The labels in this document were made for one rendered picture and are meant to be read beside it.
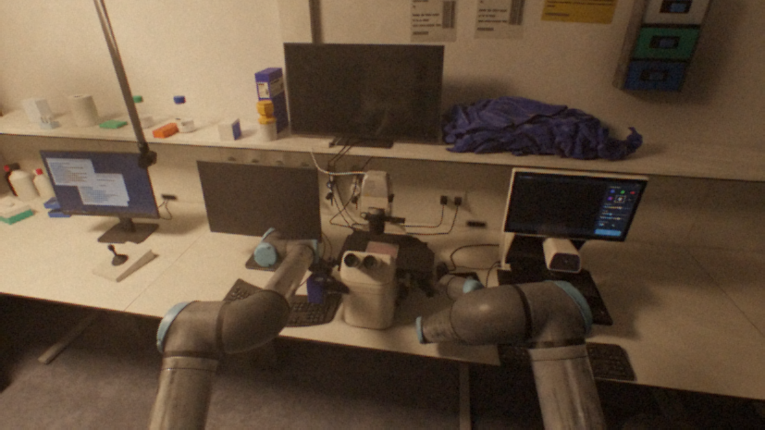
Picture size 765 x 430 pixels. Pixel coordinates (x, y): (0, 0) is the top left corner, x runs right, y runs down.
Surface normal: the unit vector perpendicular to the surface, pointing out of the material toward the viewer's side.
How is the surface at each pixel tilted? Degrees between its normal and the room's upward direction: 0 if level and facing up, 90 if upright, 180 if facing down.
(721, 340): 0
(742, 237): 90
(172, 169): 90
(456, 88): 90
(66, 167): 86
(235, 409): 0
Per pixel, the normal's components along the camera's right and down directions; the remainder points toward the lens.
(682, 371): 0.00, -0.88
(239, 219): -0.17, 0.39
